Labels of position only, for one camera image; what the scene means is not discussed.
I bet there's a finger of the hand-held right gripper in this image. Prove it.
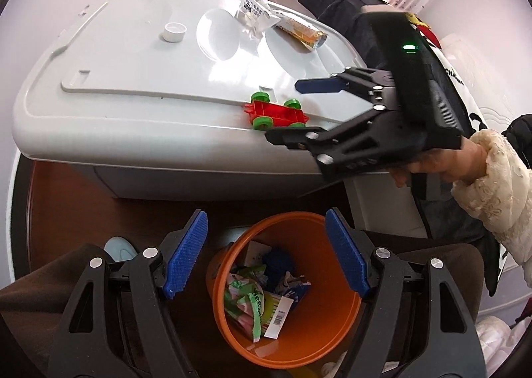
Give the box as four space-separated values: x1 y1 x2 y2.
265 108 389 167
294 66 394 103

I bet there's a white plastic bag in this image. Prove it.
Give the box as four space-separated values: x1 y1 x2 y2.
476 315 528 376

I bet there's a light blue slipper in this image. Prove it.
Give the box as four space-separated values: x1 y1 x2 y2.
104 237 138 264

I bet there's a person's right hand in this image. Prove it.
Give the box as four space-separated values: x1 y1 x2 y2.
388 131 488 188

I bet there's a red yellow plush toy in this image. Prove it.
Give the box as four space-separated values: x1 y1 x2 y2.
405 12 441 48

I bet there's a grey plastic storage box lid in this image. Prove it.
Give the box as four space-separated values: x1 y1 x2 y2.
12 0 375 201

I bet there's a white cube box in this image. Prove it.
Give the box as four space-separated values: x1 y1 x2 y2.
245 240 275 267

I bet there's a brown clear tube wrapper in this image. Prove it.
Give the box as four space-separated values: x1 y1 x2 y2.
272 12 329 50

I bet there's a clear plastic packet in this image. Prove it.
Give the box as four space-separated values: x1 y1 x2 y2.
235 0 281 39

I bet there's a black padded jacket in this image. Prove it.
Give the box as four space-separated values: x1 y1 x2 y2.
501 113 532 171

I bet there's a red toy car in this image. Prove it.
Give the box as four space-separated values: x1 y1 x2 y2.
243 90 310 130

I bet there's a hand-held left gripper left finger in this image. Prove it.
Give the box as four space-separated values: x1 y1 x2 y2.
48 209 208 378

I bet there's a person's right forearm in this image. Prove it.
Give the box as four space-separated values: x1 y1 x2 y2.
451 129 532 275

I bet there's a white quilted bedding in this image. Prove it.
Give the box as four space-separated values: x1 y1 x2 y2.
441 33 532 133

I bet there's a small blue white box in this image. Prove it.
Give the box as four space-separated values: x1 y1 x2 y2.
272 272 312 300

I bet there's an orange trash bin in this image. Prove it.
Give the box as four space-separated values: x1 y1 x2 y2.
205 212 368 368

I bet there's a green snack wrapper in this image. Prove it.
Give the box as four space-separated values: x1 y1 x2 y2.
235 264 267 279

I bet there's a green wipes pack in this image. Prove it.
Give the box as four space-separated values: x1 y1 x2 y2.
245 291 267 341

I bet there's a white bottle cap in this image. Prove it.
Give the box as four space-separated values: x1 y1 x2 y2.
162 23 188 43

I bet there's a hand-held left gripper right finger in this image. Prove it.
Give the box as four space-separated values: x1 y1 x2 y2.
324 207 485 378

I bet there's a blue cloth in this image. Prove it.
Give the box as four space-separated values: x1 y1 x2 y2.
262 248 296 283

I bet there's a green medicine box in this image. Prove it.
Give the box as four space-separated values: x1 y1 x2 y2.
262 293 294 339

